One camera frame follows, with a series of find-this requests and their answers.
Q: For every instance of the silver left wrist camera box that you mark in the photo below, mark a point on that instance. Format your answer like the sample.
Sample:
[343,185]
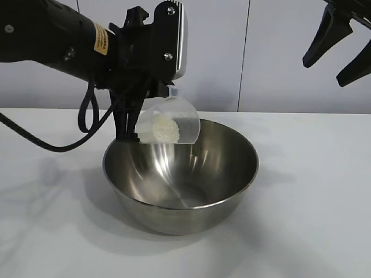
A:
[171,43]

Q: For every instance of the stainless steel mixing bowl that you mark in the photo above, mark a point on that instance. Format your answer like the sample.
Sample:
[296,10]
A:
[179,179]

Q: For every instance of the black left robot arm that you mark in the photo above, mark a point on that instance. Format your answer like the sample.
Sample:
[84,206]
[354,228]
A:
[43,34]

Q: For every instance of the white rice grains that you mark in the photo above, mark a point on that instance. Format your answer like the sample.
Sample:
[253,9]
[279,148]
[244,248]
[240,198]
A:
[162,130]

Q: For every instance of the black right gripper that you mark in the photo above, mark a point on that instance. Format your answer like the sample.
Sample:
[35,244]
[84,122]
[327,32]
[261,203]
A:
[356,8]

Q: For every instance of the clear plastic measuring cup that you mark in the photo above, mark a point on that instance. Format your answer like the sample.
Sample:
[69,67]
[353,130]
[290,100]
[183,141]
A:
[182,121]

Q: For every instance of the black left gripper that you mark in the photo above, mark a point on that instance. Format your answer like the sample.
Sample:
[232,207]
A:
[130,58]

